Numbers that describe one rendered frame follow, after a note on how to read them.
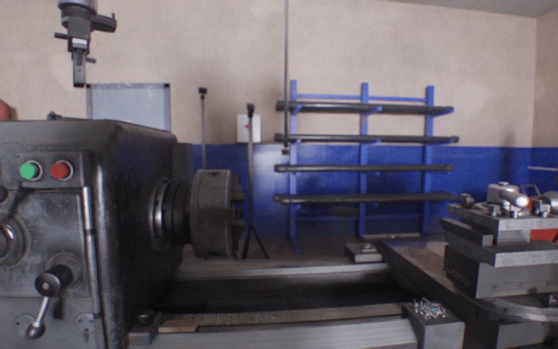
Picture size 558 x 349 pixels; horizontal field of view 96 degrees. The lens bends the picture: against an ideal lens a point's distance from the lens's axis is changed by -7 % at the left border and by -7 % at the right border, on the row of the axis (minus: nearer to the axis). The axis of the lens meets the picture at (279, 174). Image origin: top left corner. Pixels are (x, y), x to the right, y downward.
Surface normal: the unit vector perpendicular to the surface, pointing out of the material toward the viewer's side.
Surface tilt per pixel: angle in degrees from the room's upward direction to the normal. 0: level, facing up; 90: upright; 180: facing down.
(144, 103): 90
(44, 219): 90
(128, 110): 90
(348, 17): 90
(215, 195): 57
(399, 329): 36
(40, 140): 45
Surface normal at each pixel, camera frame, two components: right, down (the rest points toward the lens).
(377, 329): 0.05, -0.76
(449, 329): 0.09, 0.09
